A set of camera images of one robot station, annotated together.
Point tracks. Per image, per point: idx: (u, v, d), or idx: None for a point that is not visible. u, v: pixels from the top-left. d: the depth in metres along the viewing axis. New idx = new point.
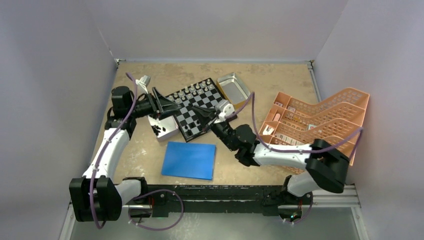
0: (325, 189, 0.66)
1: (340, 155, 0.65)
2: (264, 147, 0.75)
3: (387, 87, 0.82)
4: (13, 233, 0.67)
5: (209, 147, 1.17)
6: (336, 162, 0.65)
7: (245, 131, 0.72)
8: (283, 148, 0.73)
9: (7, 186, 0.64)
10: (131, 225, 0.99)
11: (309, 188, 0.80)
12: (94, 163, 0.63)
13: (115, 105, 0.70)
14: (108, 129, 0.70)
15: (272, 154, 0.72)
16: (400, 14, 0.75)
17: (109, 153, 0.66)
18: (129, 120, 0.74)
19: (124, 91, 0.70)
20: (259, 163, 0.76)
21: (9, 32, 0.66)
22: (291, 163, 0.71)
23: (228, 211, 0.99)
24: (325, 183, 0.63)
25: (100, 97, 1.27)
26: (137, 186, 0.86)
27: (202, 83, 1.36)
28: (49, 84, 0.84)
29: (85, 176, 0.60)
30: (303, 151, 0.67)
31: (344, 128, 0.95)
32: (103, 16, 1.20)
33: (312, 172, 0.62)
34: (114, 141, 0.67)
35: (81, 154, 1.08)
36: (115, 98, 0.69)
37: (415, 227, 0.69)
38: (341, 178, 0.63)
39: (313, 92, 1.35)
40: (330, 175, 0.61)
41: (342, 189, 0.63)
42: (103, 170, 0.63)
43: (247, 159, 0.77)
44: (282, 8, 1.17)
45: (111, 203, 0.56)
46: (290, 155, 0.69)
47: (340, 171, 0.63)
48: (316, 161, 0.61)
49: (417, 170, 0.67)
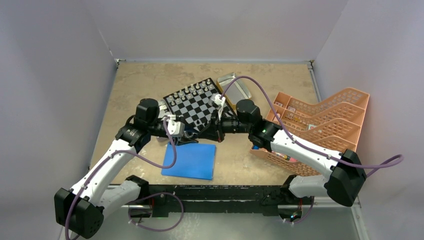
0: (333, 199, 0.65)
1: (362, 173, 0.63)
2: (286, 136, 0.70)
3: (387, 87, 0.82)
4: (13, 232, 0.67)
5: (208, 148, 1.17)
6: (356, 178, 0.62)
7: (247, 105, 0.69)
8: (306, 144, 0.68)
9: (7, 186, 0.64)
10: (132, 224, 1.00)
11: (311, 191, 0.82)
12: (87, 177, 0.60)
13: (138, 115, 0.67)
14: (118, 140, 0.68)
15: (293, 146, 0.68)
16: (400, 14, 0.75)
17: (105, 171, 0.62)
18: (144, 135, 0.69)
19: (152, 105, 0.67)
20: (273, 149, 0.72)
21: (8, 31, 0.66)
22: (313, 164, 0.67)
23: (228, 211, 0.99)
24: (339, 194, 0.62)
25: (99, 97, 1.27)
26: (134, 192, 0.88)
27: (202, 83, 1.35)
28: (49, 84, 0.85)
29: (72, 190, 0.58)
30: (332, 157, 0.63)
31: (344, 129, 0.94)
32: (103, 16, 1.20)
33: (332, 180, 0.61)
34: (116, 158, 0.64)
35: (80, 154, 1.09)
36: (141, 108, 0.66)
37: (415, 226, 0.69)
38: (354, 194, 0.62)
39: (313, 92, 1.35)
40: (348, 189, 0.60)
41: (351, 203, 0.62)
42: (91, 189, 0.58)
43: (261, 139, 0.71)
44: (281, 8, 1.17)
45: (88, 222, 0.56)
46: (316, 156, 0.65)
47: (356, 186, 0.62)
48: (341, 170, 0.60)
49: (417, 170, 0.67)
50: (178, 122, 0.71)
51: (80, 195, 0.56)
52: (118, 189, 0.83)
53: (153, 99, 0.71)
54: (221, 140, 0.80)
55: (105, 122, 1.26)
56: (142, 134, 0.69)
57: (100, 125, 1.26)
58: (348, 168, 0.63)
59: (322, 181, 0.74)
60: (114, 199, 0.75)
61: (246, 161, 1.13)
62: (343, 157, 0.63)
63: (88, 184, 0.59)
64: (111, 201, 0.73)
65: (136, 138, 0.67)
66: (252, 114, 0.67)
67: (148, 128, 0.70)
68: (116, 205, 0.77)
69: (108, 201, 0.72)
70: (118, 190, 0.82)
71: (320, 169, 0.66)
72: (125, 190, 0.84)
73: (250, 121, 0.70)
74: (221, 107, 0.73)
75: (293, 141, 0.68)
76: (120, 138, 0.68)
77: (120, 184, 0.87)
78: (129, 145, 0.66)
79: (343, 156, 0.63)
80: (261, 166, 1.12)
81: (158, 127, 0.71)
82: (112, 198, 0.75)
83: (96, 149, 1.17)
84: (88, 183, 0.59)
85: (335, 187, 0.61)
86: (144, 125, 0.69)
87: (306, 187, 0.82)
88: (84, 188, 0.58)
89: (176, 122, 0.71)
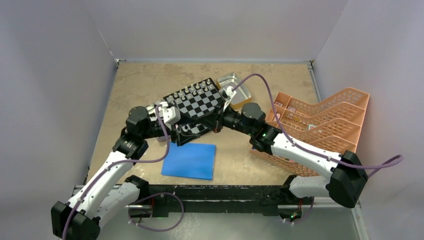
0: (335, 200, 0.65)
1: (363, 174, 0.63)
2: (286, 139, 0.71)
3: (388, 87, 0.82)
4: (13, 232, 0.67)
5: (209, 148, 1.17)
6: (357, 179, 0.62)
7: (254, 109, 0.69)
8: (307, 147, 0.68)
9: (6, 186, 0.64)
10: (132, 224, 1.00)
11: (312, 192, 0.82)
12: (84, 190, 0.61)
13: (129, 129, 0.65)
14: (115, 152, 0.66)
15: (294, 149, 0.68)
16: (400, 13, 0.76)
17: (101, 184, 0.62)
18: (141, 145, 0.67)
19: (141, 117, 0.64)
20: (274, 152, 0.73)
21: (7, 30, 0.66)
22: (313, 165, 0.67)
23: (228, 211, 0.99)
24: (341, 195, 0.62)
25: (99, 97, 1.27)
26: (134, 194, 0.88)
27: (202, 83, 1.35)
28: (49, 84, 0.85)
29: (69, 203, 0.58)
30: (332, 158, 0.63)
31: (344, 128, 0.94)
32: (103, 16, 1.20)
33: (333, 181, 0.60)
34: (113, 171, 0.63)
35: (80, 154, 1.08)
36: (129, 123, 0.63)
37: (415, 226, 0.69)
38: (356, 195, 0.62)
39: (313, 92, 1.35)
40: (349, 190, 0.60)
41: (353, 204, 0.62)
42: (87, 202, 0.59)
43: (262, 143, 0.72)
44: (281, 8, 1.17)
45: (84, 235, 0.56)
46: (316, 158, 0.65)
47: (358, 188, 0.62)
48: (342, 172, 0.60)
49: (417, 170, 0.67)
50: (172, 107, 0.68)
51: (76, 208, 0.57)
52: (117, 194, 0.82)
53: (142, 108, 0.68)
54: (216, 131, 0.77)
55: (105, 122, 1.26)
56: (139, 145, 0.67)
57: (100, 125, 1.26)
58: (349, 169, 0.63)
59: (324, 183, 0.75)
60: (112, 206, 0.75)
61: (246, 161, 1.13)
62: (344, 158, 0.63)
63: (84, 197, 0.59)
64: (108, 209, 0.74)
65: (132, 151, 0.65)
66: (258, 119, 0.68)
67: (142, 138, 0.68)
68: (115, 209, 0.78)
69: (105, 210, 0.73)
70: (116, 194, 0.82)
71: (322, 172, 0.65)
72: (124, 195, 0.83)
73: (252, 127, 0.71)
74: (230, 98, 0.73)
75: (293, 143, 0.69)
76: (117, 150, 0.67)
77: (119, 187, 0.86)
78: (126, 157, 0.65)
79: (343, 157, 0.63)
80: (261, 166, 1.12)
81: (155, 128, 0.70)
82: (109, 206, 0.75)
83: (96, 149, 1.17)
84: (84, 196, 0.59)
85: (337, 189, 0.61)
86: (139, 137, 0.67)
87: (306, 189, 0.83)
88: (80, 201, 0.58)
89: (170, 109, 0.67)
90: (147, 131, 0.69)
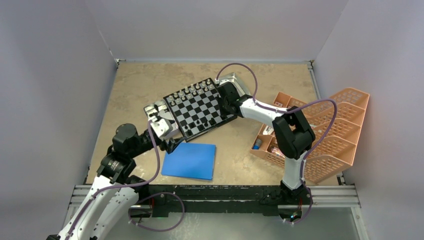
0: (282, 151, 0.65)
1: (308, 128, 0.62)
2: (251, 101, 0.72)
3: (387, 86, 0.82)
4: (13, 232, 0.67)
5: (208, 148, 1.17)
6: (301, 132, 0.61)
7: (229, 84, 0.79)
8: (268, 106, 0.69)
9: (5, 186, 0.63)
10: (131, 225, 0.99)
11: (295, 173, 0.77)
12: (72, 222, 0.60)
13: (116, 147, 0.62)
14: (100, 177, 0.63)
15: (255, 108, 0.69)
16: (399, 14, 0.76)
17: (88, 214, 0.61)
18: (125, 166, 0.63)
19: (128, 135, 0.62)
20: (244, 115, 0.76)
21: (8, 30, 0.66)
22: (269, 121, 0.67)
23: (228, 211, 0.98)
24: (283, 143, 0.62)
25: (99, 96, 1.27)
26: (133, 200, 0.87)
27: (202, 83, 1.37)
28: (50, 83, 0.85)
29: (60, 236, 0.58)
30: (279, 110, 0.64)
31: (344, 128, 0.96)
32: (104, 16, 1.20)
33: (275, 127, 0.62)
34: (98, 198, 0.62)
35: (81, 153, 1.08)
36: (116, 140, 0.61)
37: (416, 226, 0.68)
38: (299, 147, 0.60)
39: (313, 92, 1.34)
40: (288, 137, 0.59)
41: (296, 154, 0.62)
42: (76, 235, 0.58)
43: (235, 106, 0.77)
44: (281, 9, 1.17)
45: None
46: (267, 111, 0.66)
47: (303, 141, 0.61)
48: (283, 119, 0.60)
49: (418, 170, 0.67)
50: (162, 120, 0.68)
51: None
52: (114, 204, 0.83)
53: (130, 125, 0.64)
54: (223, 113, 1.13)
55: (105, 122, 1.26)
56: (126, 165, 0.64)
57: (101, 124, 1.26)
58: (296, 122, 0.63)
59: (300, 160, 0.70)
60: (109, 221, 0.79)
61: (246, 161, 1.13)
62: (290, 109, 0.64)
63: (73, 230, 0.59)
64: (104, 226, 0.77)
65: (118, 172, 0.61)
66: (225, 87, 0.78)
67: (128, 156, 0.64)
68: (112, 224, 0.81)
69: (101, 227, 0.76)
70: (110, 209, 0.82)
71: None
72: (121, 204, 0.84)
73: (226, 93, 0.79)
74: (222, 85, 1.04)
75: (255, 103, 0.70)
76: (102, 174, 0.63)
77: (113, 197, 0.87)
78: (111, 182, 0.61)
79: (289, 108, 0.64)
80: (261, 166, 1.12)
81: (144, 141, 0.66)
82: (106, 221, 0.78)
83: (96, 149, 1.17)
84: (73, 229, 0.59)
85: (279, 136, 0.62)
86: (125, 154, 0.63)
87: (289, 171, 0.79)
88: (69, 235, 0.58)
89: (160, 121, 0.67)
90: (134, 150, 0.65)
